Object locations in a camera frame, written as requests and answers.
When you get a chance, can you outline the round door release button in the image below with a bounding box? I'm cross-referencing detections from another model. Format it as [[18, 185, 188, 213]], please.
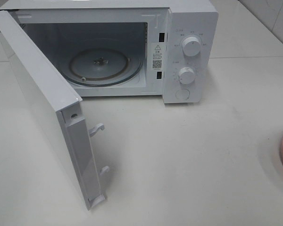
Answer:
[[175, 89, 190, 101]]

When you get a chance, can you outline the white timer knob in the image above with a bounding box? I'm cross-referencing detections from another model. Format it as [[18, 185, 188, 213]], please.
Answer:
[[178, 67, 196, 85]]

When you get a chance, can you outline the white microwave door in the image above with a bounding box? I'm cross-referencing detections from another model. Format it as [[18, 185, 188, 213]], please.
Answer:
[[0, 11, 105, 209]]

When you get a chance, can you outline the glass microwave turntable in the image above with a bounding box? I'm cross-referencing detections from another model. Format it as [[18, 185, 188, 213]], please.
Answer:
[[57, 48, 143, 87]]

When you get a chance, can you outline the white microwave oven body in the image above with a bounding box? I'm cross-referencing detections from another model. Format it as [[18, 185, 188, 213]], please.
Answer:
[[0, 0, 218, 104]]

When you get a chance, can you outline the upper white power knob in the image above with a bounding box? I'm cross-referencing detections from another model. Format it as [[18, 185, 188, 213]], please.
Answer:
[[182, 35, 201, 57]]

